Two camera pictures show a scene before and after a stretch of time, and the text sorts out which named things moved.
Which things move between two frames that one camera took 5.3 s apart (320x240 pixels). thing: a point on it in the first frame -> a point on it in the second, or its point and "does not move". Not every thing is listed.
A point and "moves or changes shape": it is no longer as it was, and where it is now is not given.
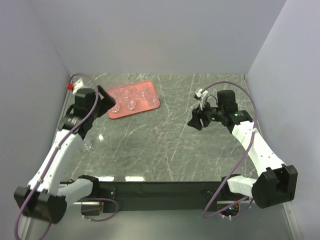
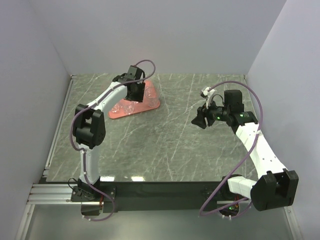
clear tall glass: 152,98 does not move
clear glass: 87,145 moves or changes shape
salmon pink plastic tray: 134,98 does not move
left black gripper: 106,103 -> 140,96
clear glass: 140,89 moves or changes shape
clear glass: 115,108 does not move
